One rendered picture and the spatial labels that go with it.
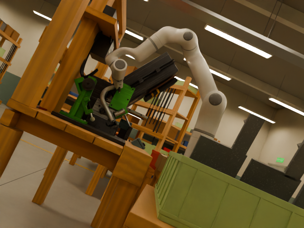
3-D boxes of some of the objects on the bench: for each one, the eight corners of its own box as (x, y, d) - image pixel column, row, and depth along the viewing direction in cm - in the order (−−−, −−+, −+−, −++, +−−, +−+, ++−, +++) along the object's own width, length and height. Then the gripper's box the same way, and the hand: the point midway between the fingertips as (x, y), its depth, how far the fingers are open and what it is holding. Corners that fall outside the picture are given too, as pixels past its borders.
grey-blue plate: (125, 139, 204) (132, 123, 206) (125, 140, 202) (132, 123, 204) (113, 134, 204) (121, 118, 205) (113, 134, 202) (121, 118, 203)
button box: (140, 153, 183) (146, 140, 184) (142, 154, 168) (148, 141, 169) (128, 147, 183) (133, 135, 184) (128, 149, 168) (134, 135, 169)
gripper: (108, 66, 169) (106, 78, 186) (116, 88, 166) (114, 98, 183) (119, 63, 172) (116, 75, 189) (127, 85, 168) (124, 96, 185)
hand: (116, 86), depth 184 cm, fingers closed on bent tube, 3 cm apart
